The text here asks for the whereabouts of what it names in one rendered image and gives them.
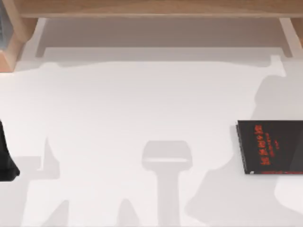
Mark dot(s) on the black book with red lettering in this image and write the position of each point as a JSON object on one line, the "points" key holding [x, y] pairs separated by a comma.
{"points": [[267, 147]]}

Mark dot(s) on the wooden shelf unit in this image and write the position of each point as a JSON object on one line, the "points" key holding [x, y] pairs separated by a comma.
{"points": [[151, 8]]}

